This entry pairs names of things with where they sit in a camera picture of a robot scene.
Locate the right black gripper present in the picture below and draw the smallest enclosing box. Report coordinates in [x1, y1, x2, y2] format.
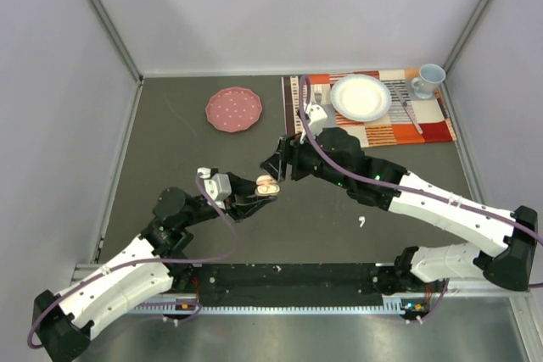
[260, 126, 350, 190]

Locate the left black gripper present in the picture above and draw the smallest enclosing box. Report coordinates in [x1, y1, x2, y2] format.
[181, 172, 277, 227]

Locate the white earbud charging case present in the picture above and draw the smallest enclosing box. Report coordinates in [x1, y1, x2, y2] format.
[255, 175, 280, 197]

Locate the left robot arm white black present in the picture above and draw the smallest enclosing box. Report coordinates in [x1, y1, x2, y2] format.
[27, 168, 280, 361]

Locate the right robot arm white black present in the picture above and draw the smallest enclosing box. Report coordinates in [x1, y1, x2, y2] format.
[260, 128, 538, 292]

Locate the pink polka dot plate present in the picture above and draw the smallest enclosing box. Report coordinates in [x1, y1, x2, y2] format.
[204, 86, 263, 133]

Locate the white paper plate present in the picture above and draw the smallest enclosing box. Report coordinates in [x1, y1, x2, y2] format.
[330, 75, 392, 122]

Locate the patchwork colourful placemat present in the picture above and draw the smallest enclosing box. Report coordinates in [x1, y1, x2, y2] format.
[281, 67, 458, 153]

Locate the light blue mug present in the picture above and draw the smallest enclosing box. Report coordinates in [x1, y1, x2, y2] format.
[411, 64, 446, 99]

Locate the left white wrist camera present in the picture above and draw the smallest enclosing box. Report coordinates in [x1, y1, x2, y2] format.
[197, 167, 232, 202]

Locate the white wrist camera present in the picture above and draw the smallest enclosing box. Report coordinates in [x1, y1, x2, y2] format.
[197, 167, 232, 202]
[300, 103, 327, 143]

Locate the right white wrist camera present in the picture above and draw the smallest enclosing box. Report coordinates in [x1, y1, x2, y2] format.
[300, 103, 327, 143]

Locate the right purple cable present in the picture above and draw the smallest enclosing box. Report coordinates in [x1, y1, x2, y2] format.
[296, 75, 543, 325]

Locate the purple cable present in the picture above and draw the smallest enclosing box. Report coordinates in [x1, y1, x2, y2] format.
[296, 75, 543, 325]
[27, 173, 242, 347]

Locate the pink handled fork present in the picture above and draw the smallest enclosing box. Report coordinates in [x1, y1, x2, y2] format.
[313, 84, 323, 104]

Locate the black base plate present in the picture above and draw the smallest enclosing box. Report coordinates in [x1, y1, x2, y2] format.
[169, 262, 429, 308]

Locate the pink handled knife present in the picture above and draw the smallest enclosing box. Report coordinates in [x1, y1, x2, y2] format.
[391, 84, 423, 135]

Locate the aluminium frame rail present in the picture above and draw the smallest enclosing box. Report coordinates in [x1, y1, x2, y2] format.
[66, 265, 113, 299]

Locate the grey slotted cable duct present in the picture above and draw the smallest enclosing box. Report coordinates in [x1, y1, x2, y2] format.
[131, 298, 429, 316]

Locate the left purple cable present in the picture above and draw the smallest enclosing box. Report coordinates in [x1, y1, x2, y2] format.
[27, 173, 242, 347]

